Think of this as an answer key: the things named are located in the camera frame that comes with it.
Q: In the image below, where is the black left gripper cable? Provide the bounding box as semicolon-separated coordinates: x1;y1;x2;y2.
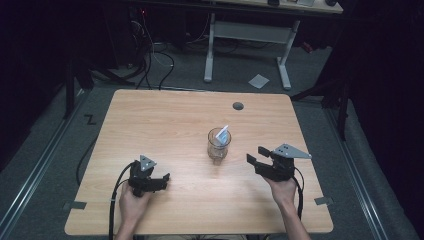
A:
108;161;138;240

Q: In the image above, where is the thin black cable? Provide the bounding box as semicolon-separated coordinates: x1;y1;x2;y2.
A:
75;135;100;187

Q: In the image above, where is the black metal stand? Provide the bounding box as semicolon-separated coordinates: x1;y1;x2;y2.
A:
290;74;352;142
62;54;136;120

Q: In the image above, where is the small red object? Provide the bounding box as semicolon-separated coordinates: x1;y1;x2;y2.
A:
300;41;315;55

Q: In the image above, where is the person's right hand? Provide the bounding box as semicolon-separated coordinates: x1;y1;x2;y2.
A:
264;175;298;208

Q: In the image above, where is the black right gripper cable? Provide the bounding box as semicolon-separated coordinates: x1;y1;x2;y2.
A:
291;165;306;222

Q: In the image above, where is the dark equipment with red light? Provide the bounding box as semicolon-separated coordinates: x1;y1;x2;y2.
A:
127;5;153;69

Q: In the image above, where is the grey paper sheet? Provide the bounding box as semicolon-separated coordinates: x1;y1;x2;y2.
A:
247;73;271;90

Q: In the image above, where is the person's left hand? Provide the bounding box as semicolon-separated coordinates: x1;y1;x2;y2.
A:
118;182;153;228

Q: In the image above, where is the black floor cable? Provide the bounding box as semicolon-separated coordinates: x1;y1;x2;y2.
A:
157;50;176;91

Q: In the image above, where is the white desk frame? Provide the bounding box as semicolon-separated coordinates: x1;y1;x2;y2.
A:
199;0;344;91

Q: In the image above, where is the grey tape piece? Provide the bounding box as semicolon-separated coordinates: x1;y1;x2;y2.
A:
62;200;88;211
313;196;334;206

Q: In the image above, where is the white toothpaste tube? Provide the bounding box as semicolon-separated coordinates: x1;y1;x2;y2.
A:
214;124;231;148

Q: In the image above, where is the clear glass mug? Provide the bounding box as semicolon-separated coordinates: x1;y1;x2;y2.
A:
206;127;232;166

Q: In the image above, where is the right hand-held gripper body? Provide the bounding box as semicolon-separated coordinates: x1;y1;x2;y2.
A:
254;143;313;183

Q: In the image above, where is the metal floor rail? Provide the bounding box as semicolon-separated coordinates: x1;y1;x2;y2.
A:
0;89;88;236
323;107;390;240

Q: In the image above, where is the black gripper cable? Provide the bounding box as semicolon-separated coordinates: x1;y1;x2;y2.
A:
291;165;306;222
108;161;138;240

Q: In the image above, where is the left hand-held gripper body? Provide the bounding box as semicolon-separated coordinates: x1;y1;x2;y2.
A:
128;154;158;198

